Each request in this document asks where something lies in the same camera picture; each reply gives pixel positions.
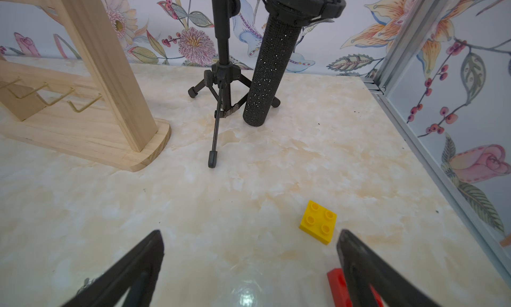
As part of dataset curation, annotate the wooden jewelry display stand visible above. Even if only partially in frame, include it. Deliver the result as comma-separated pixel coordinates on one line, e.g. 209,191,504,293
1,0,171,172

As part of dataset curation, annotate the black microphone on tripod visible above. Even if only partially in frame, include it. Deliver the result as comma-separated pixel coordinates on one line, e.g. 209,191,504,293
188,0,346,168

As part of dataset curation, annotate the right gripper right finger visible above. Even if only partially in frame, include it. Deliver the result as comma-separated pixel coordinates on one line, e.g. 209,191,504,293
337,229,438,306

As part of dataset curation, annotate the red toy brick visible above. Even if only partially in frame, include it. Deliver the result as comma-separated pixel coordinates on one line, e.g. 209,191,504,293
326,268,385,307

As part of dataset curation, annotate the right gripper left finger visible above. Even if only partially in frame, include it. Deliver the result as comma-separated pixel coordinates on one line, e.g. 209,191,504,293
64,230,164,306

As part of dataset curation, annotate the yellow toy brick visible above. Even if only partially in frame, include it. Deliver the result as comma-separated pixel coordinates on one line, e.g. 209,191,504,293
299,201,337,245

